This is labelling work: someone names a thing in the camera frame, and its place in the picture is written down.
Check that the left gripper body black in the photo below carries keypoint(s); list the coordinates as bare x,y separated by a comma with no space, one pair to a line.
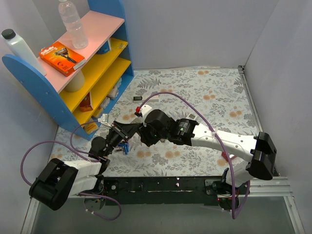
119,130

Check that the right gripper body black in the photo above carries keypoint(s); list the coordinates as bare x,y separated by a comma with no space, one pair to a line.
142,137

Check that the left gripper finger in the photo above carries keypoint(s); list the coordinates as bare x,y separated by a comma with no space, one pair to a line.
124,125
130,132

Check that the grey beige remote control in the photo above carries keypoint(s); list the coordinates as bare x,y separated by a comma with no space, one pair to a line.
137,120

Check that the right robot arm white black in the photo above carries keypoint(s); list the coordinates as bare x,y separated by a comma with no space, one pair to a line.
258,153

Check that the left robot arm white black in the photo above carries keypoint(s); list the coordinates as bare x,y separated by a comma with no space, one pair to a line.
62,179

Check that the pile of blue batteries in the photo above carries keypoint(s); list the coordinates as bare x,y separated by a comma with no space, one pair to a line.
123,147

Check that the white slim remote black end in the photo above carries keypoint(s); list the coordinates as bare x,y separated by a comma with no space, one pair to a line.
140,99

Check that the white air conditioner remote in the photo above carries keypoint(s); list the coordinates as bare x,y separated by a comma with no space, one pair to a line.
191,116

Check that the yellow sponge pack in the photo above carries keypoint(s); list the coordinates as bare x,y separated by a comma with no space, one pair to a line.
91,126

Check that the orange box on shelf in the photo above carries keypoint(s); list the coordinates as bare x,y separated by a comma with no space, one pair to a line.
86,104

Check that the blue pink yellow shelf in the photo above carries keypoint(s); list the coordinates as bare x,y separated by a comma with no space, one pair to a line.
108,60

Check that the floral patterned table mat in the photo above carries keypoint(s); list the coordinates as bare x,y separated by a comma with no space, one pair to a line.
216,96

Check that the beige cylinder container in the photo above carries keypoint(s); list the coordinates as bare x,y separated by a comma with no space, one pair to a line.
76,83

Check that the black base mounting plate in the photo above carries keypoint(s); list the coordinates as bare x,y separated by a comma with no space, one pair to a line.
206,190

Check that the red silver battery box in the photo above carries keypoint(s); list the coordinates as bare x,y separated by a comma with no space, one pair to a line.
231,156

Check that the orange Gillette razor box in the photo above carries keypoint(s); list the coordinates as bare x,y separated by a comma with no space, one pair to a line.
62,58

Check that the white bottle black cap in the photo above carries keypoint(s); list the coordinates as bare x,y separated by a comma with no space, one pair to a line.
20,48

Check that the clear plastic water bottle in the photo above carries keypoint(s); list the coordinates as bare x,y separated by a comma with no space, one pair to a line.
73,23

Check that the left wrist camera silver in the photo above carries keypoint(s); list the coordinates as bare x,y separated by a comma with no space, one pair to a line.
103,119

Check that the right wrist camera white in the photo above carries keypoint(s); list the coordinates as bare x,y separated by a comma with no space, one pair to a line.
142,113

